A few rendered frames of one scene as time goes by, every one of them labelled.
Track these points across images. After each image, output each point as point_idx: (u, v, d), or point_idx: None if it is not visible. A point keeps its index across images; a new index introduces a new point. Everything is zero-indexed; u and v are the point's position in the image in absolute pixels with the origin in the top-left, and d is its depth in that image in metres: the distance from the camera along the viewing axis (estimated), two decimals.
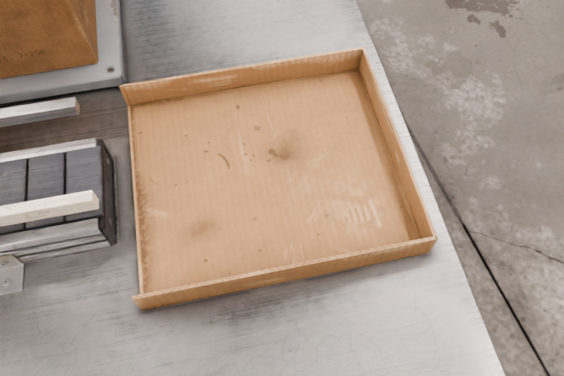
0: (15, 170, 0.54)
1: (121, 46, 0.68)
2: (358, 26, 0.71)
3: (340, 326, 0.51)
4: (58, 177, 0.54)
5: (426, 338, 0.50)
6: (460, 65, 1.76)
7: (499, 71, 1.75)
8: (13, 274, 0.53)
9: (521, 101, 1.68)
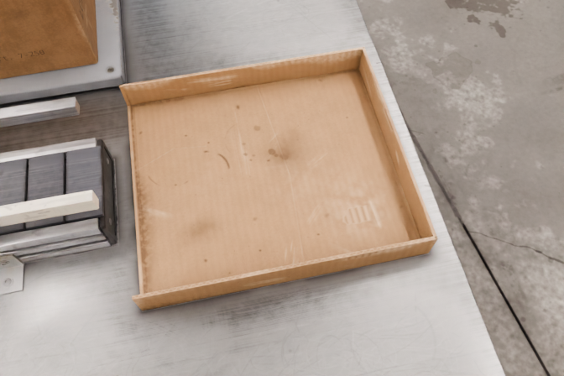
0: (15, 170, 0.54)
1: (121, 46, 0.68)
2: (358, 26, 0.71)
3: (340, 326, 0.51)
4: (58, 177, 0.54)
5: (426, 338, 0.50)
6: (460, 65, 1.76)
7: (499, 71, 1.75)
8: (13, 274, 0.53)
9: (521, 101, 1.68)
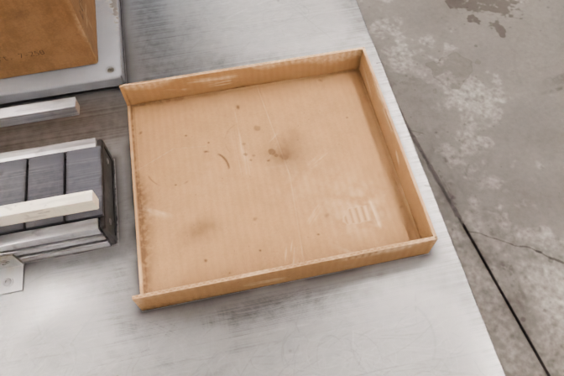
0: (15, 170, 0.54)
1: (121, 46, 0.68)
2: (358, 26, 0.71)
3: (340, 326, 0.51)
4: (58, 177, 0.54)
5: (426, 338, 0.50)
6: (460, 65, 1.76)
7: (499, 71, 1.75)
8: (13, 274, 0.53)
9: (521, 101, 1.68)
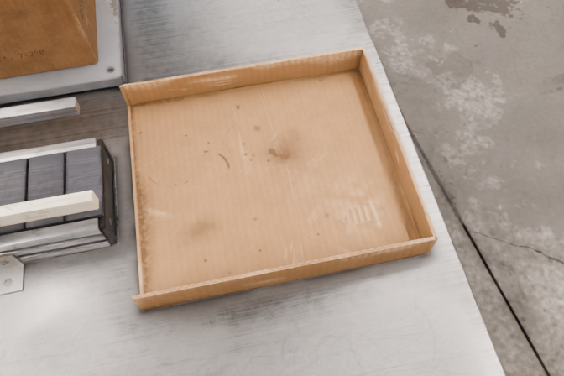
0: (15, 170, 0.54)
1: (121, 46, 0.68)
2: (358, 26, 0.71)
3: (340, 326, 0.51)
4: (58, 177, 0.54)
5: (426, 338, 0.50)
6: (460, 65, 1.76)
7: (499, 71, 1.75)
8: (13, 274, 0.53)
9: (521, 101, 1.68)
